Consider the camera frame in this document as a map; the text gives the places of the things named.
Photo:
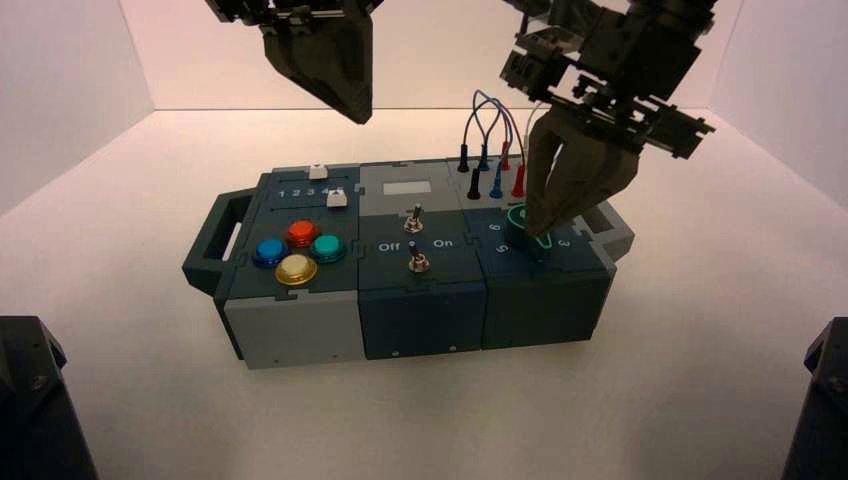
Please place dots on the blue banana plug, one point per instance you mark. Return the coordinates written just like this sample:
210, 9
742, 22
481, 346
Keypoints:
496, 185
484, 159

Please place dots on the yellow round push button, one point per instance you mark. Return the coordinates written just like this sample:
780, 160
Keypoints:
296, 270

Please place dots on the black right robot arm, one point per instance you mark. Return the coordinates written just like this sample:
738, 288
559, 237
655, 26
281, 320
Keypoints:
672, 16

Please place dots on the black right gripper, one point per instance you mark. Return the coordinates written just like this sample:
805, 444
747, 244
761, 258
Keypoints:
636, 73

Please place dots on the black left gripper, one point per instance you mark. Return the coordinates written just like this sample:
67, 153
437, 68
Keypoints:
298, 12

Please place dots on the grey rectangular display window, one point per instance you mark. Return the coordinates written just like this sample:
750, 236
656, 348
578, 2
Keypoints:
407, 187

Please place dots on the dark knob with green pointer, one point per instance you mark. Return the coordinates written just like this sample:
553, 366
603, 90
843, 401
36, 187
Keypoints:
520, 245

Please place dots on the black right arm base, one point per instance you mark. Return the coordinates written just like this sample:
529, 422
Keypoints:
821, 411

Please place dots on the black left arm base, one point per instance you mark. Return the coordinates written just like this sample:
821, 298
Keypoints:
33, 411

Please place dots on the green round push button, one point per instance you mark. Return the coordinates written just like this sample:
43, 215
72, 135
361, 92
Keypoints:
328, 248

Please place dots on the black banana plug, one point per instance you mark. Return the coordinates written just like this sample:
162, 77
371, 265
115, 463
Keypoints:
474, 185
464, 158

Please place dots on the blue round push button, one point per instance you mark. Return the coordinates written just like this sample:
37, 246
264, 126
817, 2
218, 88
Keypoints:
270, 252

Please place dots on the red round push button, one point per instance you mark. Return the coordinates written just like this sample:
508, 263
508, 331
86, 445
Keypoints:
303, 233

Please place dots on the white slider cap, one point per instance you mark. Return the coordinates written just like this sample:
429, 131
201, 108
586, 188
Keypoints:
337, 198
317, 171

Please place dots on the teal and grey control box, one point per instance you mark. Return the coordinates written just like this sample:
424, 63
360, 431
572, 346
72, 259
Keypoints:
424, 311

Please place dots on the red banana plug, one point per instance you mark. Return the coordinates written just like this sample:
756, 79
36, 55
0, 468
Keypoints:
505, 156
519, 182

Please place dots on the metal toggle switch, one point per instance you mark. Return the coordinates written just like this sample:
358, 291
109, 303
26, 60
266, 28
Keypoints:
414, 222
417, 260

